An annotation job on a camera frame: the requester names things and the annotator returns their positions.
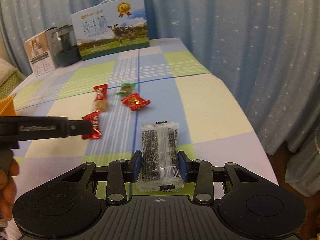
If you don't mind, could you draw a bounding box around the person's left hand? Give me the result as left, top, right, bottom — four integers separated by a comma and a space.
0, 159, 20, 220

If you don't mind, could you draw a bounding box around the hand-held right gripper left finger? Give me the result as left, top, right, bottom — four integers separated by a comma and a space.
61, 151, 142, 205

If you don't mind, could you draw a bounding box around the checked tablecloth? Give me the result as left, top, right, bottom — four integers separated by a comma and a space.
10, 37, 280, 202

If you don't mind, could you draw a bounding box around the white quilted cushion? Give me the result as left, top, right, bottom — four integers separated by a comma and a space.
0, 57, 18, 81

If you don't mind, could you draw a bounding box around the orange plastic tray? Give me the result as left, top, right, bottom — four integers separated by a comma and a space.
0, 93, 17, 117

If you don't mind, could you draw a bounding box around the green chevron cushion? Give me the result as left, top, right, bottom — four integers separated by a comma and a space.
0, 70, 27, 100

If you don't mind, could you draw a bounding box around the green candy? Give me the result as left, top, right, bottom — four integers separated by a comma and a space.
115, 83, 137, 98

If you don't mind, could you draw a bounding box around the blue star curtain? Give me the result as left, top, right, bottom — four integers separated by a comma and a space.
0, 0, 320, 155

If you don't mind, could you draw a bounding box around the red and brown candy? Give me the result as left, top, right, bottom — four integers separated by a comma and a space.
93, 83, 110, 112

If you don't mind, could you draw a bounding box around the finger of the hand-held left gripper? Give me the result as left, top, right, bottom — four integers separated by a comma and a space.
68, 119, 93, 138

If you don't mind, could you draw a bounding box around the white product box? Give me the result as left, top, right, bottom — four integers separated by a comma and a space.
24, 27, 59, 77

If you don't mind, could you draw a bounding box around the clear black sesame snack packet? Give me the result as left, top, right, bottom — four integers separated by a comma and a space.
136, 121, 185, 193

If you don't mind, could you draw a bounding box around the blue lace-trimmed cloth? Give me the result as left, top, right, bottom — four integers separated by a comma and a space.
287, 130, 320, 194

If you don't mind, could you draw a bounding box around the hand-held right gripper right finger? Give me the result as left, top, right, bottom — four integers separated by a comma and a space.
177, 151, 260, 204

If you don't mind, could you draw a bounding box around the blue milk carton box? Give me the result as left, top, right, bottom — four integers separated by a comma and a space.
70, 0, 151, 61

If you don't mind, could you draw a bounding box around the dark green glass humidifier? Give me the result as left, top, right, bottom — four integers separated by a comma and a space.
54, 24, 82, 67

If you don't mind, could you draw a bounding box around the small red candy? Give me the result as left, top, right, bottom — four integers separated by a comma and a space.
121, 93, 151, 112
81, 111, 103, 140

